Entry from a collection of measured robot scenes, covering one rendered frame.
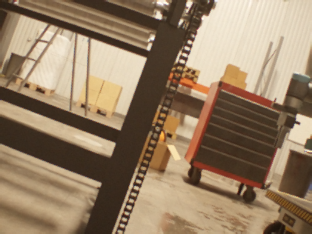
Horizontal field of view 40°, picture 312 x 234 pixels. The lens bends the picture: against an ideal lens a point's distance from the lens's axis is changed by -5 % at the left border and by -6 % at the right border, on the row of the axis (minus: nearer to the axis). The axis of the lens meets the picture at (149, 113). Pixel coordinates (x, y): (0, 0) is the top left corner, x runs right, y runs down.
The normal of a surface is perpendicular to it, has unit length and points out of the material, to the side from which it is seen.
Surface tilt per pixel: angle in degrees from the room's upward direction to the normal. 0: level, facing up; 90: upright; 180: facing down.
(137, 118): 90
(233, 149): 90
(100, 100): 90
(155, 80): 90
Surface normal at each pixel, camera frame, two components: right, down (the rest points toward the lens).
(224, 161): 0.02, 0.02
